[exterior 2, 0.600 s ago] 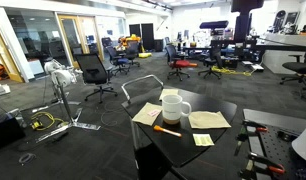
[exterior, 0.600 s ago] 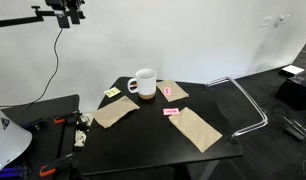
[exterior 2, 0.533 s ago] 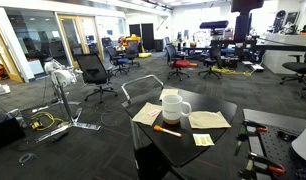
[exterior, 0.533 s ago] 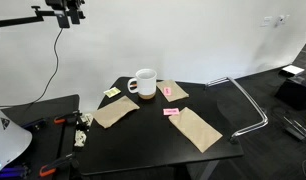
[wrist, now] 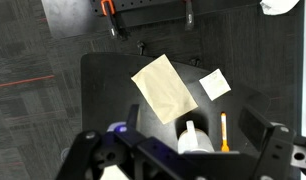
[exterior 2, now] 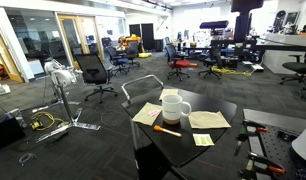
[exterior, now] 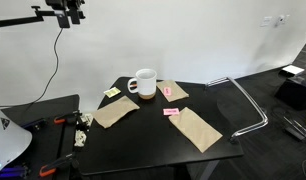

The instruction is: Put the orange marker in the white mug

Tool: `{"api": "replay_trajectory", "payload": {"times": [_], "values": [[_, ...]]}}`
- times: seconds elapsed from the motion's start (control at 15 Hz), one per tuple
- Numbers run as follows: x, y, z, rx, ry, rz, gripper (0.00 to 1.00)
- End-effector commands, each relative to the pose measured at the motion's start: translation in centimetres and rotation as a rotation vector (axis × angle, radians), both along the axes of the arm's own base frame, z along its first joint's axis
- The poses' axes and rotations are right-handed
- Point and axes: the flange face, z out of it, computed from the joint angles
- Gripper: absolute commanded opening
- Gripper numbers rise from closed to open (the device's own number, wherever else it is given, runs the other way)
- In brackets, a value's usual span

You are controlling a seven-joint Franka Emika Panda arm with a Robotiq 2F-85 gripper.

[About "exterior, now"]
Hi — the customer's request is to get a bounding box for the metal tripod stand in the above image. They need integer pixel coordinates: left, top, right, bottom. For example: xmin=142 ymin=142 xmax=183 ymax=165
xmin=282 ymin=114 xmax=306 ymax=144

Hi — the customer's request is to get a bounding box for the white flat box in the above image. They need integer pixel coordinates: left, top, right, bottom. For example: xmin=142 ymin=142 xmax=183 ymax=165
xmin=281 ymin=64 xmax=306 ymax=77

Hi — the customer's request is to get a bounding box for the large brown paper bag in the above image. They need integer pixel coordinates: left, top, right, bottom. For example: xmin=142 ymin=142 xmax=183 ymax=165
xmin=168 ymin=106 xmax=224 ymax=154

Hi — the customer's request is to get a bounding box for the chrome tube rail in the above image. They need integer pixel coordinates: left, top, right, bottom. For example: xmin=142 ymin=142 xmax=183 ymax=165
xmin=204 ymin=76 xmax=270 ymax=141

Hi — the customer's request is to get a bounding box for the white wall outlet plate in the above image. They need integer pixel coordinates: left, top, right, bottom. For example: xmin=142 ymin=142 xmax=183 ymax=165
xmin=260 ymin=15 xmax=273 ymax=28

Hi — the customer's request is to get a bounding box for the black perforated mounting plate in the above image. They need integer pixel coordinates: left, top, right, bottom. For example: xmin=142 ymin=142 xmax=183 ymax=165
xmin=0 ymin=94 xmax=81 ymax=180

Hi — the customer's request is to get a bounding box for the orange-handled black clamp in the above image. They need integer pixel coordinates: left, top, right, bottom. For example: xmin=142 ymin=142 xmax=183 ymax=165
xmin=38 ymin=152 xmax=77 ymax=178
xmin=53 ymin=111 xmax=82 ymax=126

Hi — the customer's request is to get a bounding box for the pink sticky note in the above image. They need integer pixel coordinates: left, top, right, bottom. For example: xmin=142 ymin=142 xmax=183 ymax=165
xmin=162 ymin=107 xmax=180 ymax=117

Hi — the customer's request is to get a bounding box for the black box on floor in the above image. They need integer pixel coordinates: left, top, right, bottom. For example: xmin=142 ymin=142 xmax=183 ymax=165
xmin=274 ymin=75 xmax=306 ymax=111

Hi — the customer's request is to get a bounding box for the white ceramic mug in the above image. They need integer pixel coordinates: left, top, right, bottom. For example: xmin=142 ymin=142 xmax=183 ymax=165
xmin=127 ymin=68 xmax=158 ymax=100

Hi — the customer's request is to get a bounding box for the white crumpled tape piece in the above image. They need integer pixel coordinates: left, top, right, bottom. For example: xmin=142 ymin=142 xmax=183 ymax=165
xmin=73 ymin=129 xmax=87 ymax=148
xmin=80 ymin=113 xmax=94 ymax=127

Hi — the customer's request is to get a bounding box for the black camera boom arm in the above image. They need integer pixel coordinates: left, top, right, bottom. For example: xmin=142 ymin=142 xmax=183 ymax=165
xmin=0 ymin=5 xmax=87 ymax=36

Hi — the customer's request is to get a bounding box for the brown paper bag, pink label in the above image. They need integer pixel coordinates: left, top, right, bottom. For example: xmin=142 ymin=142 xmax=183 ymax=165
xmin=156 ymin=79 xmax=190 ymax=103

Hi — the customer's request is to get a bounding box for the yellow-green paper note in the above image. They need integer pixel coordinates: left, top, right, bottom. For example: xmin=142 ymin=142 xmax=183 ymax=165
xmin=103 ymin=86 xmax=122 ymax=99

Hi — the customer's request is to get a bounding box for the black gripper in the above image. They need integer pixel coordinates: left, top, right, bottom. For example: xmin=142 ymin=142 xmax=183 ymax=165
xmin=45 ymin=0 xmax=86 ymax=29

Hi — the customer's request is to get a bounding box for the thin black cable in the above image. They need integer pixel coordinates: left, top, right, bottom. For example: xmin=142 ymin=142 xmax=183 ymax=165
xmin=0 ymin=27 xmax=65 ymax=108

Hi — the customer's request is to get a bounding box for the black device with blue light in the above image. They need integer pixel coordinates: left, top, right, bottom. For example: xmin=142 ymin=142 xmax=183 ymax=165
xmin=0 ymin=162 xmax=30 ymax=180

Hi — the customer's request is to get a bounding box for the plain brown paper bag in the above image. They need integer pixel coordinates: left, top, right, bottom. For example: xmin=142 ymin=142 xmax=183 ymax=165
xmin=91 ymin=95 xmax=141 ymax=129

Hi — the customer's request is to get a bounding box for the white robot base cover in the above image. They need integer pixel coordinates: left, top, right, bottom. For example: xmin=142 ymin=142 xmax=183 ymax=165
xmin=0 ymin=103 xmax=33 ymax=177

